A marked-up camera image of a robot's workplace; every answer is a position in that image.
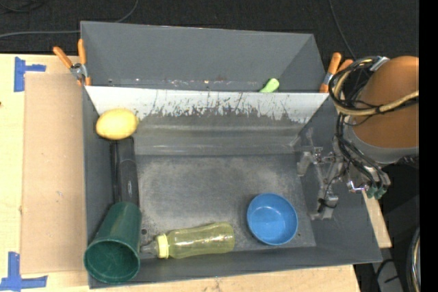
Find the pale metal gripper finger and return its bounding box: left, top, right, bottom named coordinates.
left=309, top=177, right=340, bottom=221
left=296, top=146, right=335, bottom=178

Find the blue bowl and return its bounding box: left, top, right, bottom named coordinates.
left=246, top=193, right=299, bottom=246

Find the light green small object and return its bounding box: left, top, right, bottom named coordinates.
left=259, top=78, right=281, bottom=93

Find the grey metal bin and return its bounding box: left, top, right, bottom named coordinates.
left=79, top=21, right=383, bottom=289

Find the yellow clear baby bottle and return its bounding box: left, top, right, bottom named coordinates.
left=140, top=222, right=236, bottom=260

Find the yellow lemon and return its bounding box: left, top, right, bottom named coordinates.
left=95, top=108, right=140, bottom=140

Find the dark green plastic cup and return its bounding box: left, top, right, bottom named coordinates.
left=83, top=200, right=143, bottom=285

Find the brown cardboard board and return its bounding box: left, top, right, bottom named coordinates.
left=19, top=72, right=88, bottom=275

